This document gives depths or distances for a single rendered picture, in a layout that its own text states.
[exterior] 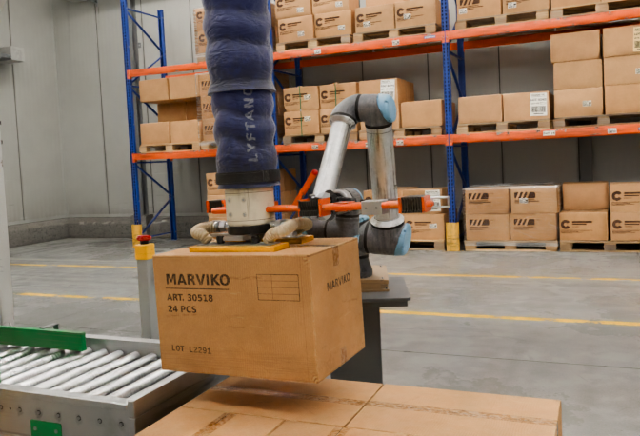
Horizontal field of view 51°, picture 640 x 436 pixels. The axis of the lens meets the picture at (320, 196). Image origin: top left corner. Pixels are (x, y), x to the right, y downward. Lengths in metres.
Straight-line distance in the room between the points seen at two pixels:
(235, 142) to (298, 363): 0.75
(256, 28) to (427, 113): 7.31
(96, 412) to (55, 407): 0.18
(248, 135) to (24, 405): 1.24
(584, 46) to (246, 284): 7.57
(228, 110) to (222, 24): 0.28
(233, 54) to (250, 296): 0.79
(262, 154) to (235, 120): 0.14
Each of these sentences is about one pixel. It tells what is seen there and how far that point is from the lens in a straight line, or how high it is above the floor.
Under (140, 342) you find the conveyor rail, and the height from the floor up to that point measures 0.59.
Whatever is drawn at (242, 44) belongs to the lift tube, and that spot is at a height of 1.75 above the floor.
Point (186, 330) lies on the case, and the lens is 2.33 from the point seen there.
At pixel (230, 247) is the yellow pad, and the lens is 2.23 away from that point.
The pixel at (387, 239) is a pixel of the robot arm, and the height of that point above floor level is 0.99.
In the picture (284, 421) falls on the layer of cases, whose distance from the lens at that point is 2.22.
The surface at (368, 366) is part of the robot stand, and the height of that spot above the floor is 0.41.
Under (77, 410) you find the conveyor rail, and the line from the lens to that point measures 2.50.
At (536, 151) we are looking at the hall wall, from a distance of 10.52.
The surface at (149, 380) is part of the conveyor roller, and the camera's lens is 2.74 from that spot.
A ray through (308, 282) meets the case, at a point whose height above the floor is 0.99.
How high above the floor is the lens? 1.36
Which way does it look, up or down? 3 degrees down
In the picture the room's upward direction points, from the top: 3 degrees counter-clockwise
